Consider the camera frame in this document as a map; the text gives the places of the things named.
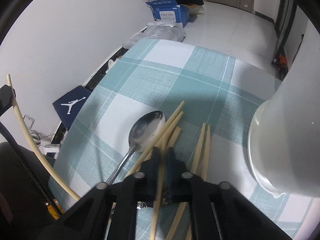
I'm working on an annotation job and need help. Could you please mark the teal plaid tablecloth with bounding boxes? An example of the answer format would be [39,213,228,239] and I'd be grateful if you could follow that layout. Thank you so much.
[54,39,319,239]

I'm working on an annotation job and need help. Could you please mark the grey plastic mailer bag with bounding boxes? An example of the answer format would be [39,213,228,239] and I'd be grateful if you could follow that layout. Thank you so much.
[123,21,186,49]

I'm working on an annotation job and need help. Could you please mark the white cables on floor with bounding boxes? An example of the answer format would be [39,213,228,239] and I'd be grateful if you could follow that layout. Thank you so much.
[23,114,61,156]

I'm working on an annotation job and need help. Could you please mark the black framed glass door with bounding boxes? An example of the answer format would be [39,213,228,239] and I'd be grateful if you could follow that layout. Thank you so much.
[273,0,297,63]

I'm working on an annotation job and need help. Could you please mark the metal spoon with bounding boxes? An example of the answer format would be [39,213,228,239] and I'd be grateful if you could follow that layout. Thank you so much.
[106,111,165,185]

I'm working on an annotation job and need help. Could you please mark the white utensil holder cup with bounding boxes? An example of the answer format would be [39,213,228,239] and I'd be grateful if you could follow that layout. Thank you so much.
[247,80,320,198]

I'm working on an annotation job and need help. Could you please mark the blue facial tissue box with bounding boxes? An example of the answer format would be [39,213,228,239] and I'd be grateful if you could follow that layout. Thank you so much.
[146,0,190,27]

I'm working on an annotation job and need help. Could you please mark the black cable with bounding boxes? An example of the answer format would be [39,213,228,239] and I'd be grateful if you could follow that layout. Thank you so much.
[0,122,20,153]

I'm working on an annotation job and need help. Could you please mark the navy jordan shoe box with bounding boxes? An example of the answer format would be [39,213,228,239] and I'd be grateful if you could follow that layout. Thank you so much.
[53,86,91,130]

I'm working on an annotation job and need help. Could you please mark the wooden chopstick right pair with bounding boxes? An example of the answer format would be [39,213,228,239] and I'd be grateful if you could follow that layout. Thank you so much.
[165,123,206,240]

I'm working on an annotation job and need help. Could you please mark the orange black tool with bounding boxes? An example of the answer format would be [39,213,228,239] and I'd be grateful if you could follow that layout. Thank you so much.
[272,53,289,72]

